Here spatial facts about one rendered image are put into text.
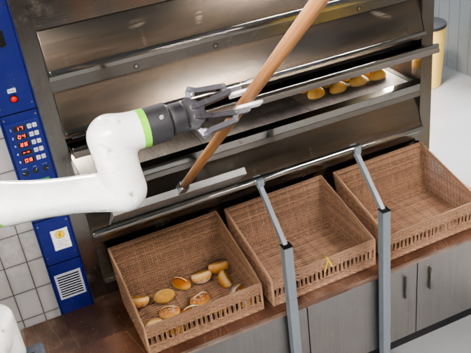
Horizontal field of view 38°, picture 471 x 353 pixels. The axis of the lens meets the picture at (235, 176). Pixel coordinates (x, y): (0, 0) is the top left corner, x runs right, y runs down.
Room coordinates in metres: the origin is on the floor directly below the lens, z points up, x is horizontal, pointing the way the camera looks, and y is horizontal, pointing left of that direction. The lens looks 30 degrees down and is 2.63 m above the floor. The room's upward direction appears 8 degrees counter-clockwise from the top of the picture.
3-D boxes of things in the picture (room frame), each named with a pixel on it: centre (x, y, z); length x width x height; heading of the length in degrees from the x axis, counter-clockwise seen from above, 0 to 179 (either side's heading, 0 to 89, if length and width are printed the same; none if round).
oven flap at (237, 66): (2.88, -0.16, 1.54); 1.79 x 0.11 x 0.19; 110
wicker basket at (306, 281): (2.64, -0.26, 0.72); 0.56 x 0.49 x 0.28; 111
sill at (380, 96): (2.90, -0.15, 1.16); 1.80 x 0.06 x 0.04; 110
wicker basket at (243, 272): (2.44, 0.29, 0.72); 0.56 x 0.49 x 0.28; 111
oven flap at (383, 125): (2.88, -0.16, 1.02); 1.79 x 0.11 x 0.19; 110
